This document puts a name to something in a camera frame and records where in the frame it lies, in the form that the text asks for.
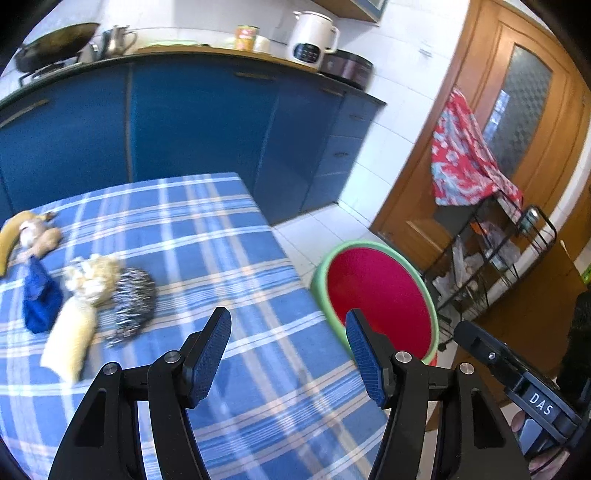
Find white soy milk maker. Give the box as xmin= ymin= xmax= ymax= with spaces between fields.
xmin=290 ymin=10 xmax=341 ymax=71

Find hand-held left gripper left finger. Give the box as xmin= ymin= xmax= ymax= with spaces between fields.
xmin=48 ymin=307 xmax=232 ymax=480

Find brown wooden cabinet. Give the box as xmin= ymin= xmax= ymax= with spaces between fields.
xmin=480 ymin=240 xmax=591 ymax=370

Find clear plastic bag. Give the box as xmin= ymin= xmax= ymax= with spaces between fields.
xmin=480 ymin=222 xmax=522 ymax=273

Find orange can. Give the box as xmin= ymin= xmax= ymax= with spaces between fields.
xmin=235 ymin=25 xmax=258 ymax=51

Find wooden door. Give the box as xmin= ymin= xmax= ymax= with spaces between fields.
xmin=372 ymin=0 xmax=591 ymax=287

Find green and red basin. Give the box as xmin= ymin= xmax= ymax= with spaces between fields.
xmin=310 ymin=241 xmax=439 ymax=366

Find metal drink can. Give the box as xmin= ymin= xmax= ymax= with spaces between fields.
xmin=519 ymin=207 xmax=541 ymax=234

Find blue plaid tablecloth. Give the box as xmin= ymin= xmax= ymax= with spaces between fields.
xmin=0 ymin=172 xmax=391 ymax=480

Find ginger root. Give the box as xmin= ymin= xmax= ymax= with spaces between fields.
xmin=21 ymin=227 xmax=62 ymax=264

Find steel wool scrubber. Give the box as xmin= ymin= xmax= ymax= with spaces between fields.
xmin=105 ymin=268 xmax=158 ymax=350

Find dark rice cooker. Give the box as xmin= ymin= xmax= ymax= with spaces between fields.
xmin=318 ymin=50 xmax=374 ymax=89

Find black wok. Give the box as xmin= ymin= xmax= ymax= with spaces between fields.
xmin=14 ymin=22 xmax=101 ymax=75

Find blue cloth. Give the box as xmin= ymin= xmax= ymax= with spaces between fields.
xmin=23 ymin=257 xmax=64 ymax=334

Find banana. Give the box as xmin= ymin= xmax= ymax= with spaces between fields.
xmin=0 ymin=211 xmax=56 ymax=278

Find white plastic bags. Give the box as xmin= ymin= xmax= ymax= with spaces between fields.
xmin=434 ymin=235 xmax=485 ymax=305

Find garlic bulb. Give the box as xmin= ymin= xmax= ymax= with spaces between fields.
xmin=19 ymin=219 xmax=45 ymax=248

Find person's right hand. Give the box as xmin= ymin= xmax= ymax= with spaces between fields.
xmin=510 ymin=410 xmax=568 ymax=476

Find black wire rack cart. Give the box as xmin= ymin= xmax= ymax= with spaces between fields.
xmin=422 ymin=196 xmax=558 ymax=354

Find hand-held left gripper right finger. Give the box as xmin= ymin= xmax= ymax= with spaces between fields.
xmin=345 ymin=308 xmax=532 ymax=480

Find blue kitchen cabinet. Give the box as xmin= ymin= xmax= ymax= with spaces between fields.
xmin=0 ymin=48 xmax=387 ymax=227

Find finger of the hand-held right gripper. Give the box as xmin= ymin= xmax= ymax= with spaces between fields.
xmin=454 ymin=320 xmax=526 ymax=394

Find steel kettle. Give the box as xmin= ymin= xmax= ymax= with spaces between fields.
xmin=95 ymin=25 xmax=138 ymax=58

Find wall cabinet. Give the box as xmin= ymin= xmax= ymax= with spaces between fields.
xmin=323 ymin=0 xmax=389 ymax=21

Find red floral cloth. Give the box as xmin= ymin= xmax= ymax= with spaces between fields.
xmin=431 ymin=88 xmax=523 ymax=208

